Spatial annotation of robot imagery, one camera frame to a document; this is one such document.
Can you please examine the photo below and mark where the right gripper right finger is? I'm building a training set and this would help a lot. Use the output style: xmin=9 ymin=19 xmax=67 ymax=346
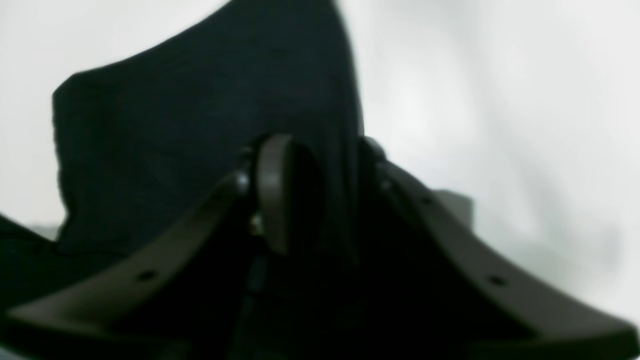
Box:
xmin=359 ymin=136 xmax=639 ymax=360

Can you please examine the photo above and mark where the black T-shirt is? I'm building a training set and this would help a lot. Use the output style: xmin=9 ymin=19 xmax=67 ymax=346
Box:
xmin=0 ymin=0 xmax=366 ymax=360

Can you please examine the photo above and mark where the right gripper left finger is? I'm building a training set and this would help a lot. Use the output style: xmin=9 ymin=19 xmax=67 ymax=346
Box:
xmin=2 ymin=134 xmax=323 ymax=351

